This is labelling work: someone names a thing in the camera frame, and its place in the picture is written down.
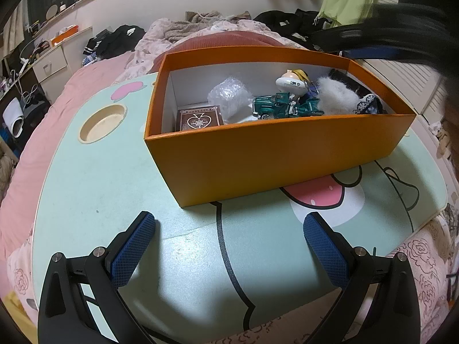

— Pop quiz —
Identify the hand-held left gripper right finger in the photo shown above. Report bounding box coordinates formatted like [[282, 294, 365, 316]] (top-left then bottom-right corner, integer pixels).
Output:
[[303, 212, 420, 344]]

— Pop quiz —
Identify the orange tray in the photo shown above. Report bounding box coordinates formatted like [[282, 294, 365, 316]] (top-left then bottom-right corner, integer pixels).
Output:
[[51, 25, 79, 46]]

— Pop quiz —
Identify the white louvered wardrobe door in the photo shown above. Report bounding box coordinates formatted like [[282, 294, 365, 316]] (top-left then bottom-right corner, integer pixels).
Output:
[[359, 55, 450, 124]]

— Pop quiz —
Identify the white fur pompom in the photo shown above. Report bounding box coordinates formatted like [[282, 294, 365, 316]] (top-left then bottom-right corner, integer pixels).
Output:
[[316, 77, 361, 117]]

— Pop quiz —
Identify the orange cardboard box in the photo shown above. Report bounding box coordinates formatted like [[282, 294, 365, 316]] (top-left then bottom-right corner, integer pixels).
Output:
[[144, 46, 417, 208]]

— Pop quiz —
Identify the cartoon figurine keychain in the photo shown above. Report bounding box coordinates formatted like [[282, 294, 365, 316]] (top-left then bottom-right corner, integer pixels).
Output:
[[275, 69, 320, 97]]

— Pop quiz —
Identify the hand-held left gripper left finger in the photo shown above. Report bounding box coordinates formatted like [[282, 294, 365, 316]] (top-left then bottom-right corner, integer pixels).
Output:
[[38, 211, 156, 344]]

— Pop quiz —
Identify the crumpled clear plastic bag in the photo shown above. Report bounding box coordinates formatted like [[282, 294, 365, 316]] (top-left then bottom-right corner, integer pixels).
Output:
[[207, 77, 253, 120]]

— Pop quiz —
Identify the brown card box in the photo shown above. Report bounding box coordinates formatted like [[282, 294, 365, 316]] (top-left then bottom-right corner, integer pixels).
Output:
[[176, 105, 225, 132]]

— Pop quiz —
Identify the black striped clothes pile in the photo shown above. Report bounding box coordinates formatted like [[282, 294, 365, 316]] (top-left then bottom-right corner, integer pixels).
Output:
[[83, 25, 146, 63]]

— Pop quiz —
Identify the black lace trimmed cloth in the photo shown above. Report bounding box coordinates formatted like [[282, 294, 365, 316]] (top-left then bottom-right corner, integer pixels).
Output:
[[330, 68, 390, 115]]

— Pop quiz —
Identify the beige plush item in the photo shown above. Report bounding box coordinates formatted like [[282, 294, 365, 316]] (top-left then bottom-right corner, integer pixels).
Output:
[[435, 121, 454, 159]]

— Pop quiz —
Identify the green toy car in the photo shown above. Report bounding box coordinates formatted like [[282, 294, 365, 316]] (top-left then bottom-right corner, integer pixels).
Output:
[[252, 92, 325, 120]]

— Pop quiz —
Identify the white desk with drawer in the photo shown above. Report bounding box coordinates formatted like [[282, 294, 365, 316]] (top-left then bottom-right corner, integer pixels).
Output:
[[32, 27, 94, 94]]

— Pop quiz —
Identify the mint green cartoon desktop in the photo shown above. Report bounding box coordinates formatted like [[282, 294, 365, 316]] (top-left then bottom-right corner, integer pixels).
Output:
[[34, 68, 449, 341]]

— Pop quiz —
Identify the white slipper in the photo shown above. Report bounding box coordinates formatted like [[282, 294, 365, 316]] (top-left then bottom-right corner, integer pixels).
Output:
[[3, 98, 26, 137]]

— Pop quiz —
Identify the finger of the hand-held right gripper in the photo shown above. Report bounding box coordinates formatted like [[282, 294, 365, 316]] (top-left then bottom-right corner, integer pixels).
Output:
[[311, 21, 381, 52]]

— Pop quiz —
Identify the crumpled pale pink blanket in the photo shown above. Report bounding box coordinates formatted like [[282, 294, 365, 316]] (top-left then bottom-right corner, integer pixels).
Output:
[[125, 11, 287, 79]]

